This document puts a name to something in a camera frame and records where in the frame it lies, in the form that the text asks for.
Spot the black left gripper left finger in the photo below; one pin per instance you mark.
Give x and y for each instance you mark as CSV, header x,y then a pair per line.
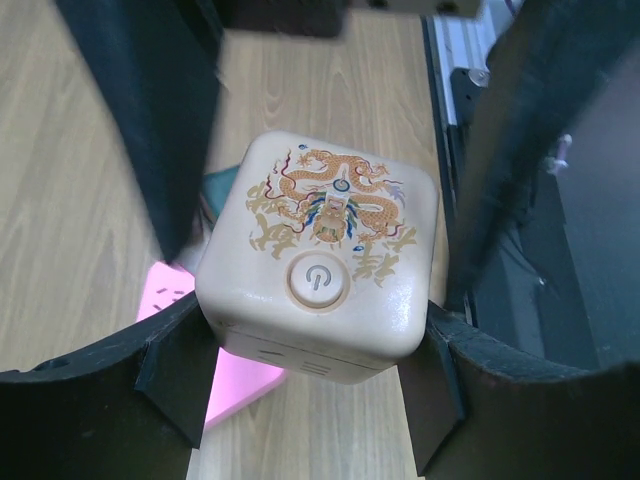
x,y
130,406

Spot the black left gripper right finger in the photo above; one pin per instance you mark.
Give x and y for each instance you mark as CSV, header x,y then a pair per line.
x,y
480,409

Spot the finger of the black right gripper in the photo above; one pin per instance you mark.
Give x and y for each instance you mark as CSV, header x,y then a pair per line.
x,y
155,65
548,66

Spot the beige cube socket adapter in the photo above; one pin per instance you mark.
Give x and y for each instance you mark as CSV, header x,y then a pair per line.
x,y
320,260

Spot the small pink plug adapter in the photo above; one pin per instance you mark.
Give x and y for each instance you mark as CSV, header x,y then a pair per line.
x,y
202,228

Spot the pink triangular power strip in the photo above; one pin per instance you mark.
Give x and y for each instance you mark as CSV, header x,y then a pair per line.
x,y
237,381

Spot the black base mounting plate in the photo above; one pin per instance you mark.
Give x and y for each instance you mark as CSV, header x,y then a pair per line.
x,y
529,297

